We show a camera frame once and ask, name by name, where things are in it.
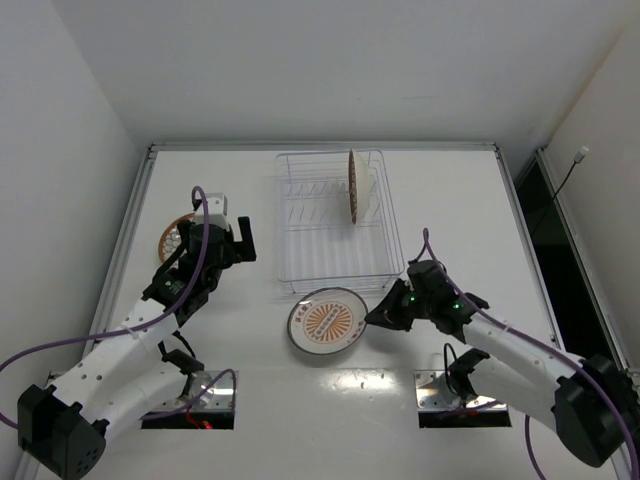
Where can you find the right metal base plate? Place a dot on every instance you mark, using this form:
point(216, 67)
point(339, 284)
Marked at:
point(433, 396)

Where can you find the glass plate orange sunburst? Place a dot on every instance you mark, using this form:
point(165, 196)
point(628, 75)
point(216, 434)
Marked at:
point(327, 321)

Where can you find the metal base plate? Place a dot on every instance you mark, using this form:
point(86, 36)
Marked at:
point(215, 392)
point(433, 396)

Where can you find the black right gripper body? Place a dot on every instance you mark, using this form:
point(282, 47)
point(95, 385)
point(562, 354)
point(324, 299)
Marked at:
point(400, 304)

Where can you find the aluminium frame rail right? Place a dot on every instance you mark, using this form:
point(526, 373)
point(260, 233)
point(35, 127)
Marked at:
point(578, 306)

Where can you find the floral brown-rim plate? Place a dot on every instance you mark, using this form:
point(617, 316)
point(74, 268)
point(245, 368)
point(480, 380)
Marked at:
point(360, 185)
point(170, 238)

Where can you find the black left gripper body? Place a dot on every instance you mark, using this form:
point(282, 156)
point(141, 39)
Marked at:
point(235, 248)

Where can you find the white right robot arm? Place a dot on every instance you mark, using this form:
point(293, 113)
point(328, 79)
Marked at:
point(589, 403)

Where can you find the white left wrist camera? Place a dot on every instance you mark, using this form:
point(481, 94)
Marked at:
point(217, 211)

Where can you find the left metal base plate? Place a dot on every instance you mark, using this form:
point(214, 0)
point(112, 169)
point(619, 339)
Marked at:
point(215, 392)

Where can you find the white wire dish rack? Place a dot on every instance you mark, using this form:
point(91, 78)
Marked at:
point(319, 245)

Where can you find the black wall cable white plug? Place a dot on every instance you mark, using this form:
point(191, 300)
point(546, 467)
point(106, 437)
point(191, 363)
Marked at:
point(577, 160)

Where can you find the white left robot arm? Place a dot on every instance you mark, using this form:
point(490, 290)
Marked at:
point(66, 426)

